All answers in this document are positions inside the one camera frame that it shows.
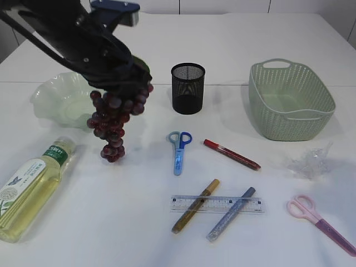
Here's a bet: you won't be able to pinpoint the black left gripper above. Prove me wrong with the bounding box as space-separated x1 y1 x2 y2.
36 11 152 97

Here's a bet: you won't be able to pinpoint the purple grape bunch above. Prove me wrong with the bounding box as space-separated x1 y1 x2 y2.
86 57 154 164

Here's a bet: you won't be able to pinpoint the blue scissors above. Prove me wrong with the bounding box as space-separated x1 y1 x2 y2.
168 131 192 176

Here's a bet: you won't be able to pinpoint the green tea bottle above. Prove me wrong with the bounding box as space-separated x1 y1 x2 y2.
1 136 76 243

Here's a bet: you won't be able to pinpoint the clear plastic sheet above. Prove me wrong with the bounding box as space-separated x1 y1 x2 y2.
286 142 333 180

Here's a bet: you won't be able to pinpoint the pink scissors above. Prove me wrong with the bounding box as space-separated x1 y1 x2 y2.
286 195 355 257

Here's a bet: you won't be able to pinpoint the black mesh pen holder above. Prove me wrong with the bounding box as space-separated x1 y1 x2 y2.
171 62 205 115

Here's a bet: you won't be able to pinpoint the pale green wavy plate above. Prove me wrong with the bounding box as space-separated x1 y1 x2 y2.
30 72 95 132

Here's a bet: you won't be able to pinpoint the clear plastic ruler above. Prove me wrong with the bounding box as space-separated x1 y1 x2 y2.
169 195 265 214

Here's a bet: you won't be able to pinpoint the gold glitter pen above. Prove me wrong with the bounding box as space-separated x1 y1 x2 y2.
171 179 220 234

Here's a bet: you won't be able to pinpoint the red glitter pen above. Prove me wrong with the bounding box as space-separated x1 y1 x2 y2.
203 139 261 171

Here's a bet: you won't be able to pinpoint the green plastic basket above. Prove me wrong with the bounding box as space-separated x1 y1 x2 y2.
249 58 336 142

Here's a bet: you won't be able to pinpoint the silver glitter pen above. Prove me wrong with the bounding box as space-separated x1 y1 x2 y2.
206 187 256 243

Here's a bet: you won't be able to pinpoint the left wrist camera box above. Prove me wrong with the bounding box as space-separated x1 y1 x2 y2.
90 0 140 33

